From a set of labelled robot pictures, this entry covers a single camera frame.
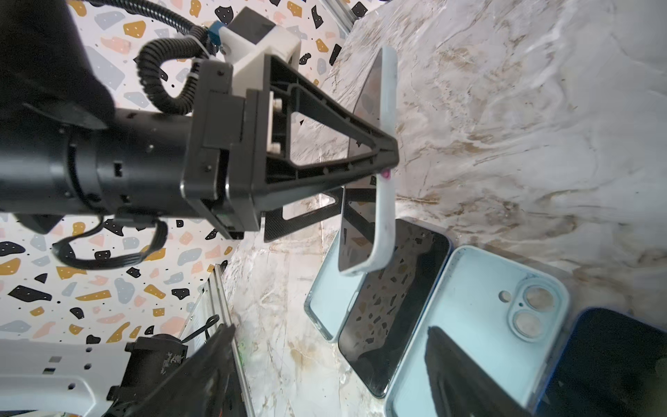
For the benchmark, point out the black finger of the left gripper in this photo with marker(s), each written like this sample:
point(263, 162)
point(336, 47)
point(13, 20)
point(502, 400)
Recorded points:
point(307, 213)
point(334, 148)

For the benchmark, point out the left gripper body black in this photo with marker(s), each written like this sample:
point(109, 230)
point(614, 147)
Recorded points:
point(224, 175)

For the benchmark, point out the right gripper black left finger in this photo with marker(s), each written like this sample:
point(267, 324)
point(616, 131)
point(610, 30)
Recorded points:
point(196, 388)

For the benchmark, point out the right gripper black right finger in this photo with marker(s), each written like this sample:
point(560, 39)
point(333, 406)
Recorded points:
point(459, 386)

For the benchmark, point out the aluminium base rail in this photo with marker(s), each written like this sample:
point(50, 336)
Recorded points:
point(210, 312)

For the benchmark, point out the white phone case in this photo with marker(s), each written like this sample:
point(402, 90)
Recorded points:
point(385, 229)

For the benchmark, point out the light green phone case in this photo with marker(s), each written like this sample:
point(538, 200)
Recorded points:
point(331, 296)
point(504, 315)

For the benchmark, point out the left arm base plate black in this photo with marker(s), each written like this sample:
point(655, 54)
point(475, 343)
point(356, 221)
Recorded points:
point(152, 360)

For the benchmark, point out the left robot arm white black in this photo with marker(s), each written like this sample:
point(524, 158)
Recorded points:
point(66, 149)

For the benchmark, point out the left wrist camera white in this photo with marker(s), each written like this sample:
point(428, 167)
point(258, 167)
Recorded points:
point(244, 43)

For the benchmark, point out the black phone blue back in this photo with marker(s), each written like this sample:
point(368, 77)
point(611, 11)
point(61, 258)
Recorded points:
point(384, 314)

